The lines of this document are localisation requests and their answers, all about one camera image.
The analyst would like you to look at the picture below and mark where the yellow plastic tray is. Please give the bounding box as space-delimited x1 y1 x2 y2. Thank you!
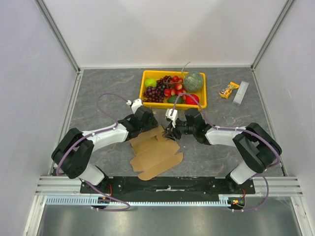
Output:
139 70 207 109

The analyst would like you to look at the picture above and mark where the green netted melon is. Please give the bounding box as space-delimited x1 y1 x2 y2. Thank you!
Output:
181 62 204 92

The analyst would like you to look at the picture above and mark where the right aluminium frame post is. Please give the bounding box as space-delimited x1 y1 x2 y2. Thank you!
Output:
251 0 296 71

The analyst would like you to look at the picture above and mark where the yellow candy bar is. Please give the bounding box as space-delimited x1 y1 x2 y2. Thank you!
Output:
219 82 240 99

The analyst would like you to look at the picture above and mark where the grey slim box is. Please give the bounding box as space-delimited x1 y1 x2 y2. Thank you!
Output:
232 81 249 107

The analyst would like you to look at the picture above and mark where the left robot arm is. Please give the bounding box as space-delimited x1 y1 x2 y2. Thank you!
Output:
51 106 158 193

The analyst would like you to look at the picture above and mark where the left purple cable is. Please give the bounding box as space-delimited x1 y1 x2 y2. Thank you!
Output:
56 93 131 212

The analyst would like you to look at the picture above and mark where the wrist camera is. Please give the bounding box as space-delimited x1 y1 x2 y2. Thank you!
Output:
165 109 178 128
126 98 143 114

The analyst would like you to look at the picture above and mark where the purple grape bunch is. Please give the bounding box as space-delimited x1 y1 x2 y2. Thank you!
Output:
143 77 166 103

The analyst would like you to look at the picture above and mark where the aluminium frame post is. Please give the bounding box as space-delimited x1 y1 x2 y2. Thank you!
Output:
34 0 81 73
251 0 296 71

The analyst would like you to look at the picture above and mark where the red strawberry cluster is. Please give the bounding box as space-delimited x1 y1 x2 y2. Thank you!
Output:
163 75 187 97

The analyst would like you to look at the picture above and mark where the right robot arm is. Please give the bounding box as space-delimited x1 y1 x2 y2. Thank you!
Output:
164 108 282 194

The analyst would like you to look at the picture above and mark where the purple cable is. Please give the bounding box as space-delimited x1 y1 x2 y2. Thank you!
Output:
56 93 131 212
172 92 281 212

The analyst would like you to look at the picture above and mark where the left aluminium frame post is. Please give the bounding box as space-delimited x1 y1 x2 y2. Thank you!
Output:
34 0 81 73

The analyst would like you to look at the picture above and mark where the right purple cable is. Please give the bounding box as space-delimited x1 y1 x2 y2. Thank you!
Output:
172 92 281 212

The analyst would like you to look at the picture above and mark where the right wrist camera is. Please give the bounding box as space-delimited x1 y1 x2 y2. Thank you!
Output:
165 109 178 128

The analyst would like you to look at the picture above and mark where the green avocado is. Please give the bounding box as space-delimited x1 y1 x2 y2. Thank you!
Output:
167 95 184 104

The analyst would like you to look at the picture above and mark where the green apple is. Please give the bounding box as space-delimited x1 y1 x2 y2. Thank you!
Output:
144 78 157 88

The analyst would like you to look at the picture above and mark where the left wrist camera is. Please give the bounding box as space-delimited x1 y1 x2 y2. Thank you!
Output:
126 98 143 114

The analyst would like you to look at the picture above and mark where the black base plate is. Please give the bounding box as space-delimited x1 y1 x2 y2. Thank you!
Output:
96 177 255 202

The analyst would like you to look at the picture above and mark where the brown cardboard box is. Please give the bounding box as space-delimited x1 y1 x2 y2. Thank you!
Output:
129 125 184 181

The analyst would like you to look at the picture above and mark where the slotted cable duct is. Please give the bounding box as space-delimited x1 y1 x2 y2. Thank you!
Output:
46 195 232 207

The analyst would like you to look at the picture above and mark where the red tomato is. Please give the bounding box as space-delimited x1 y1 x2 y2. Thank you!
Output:
185 94 199 105

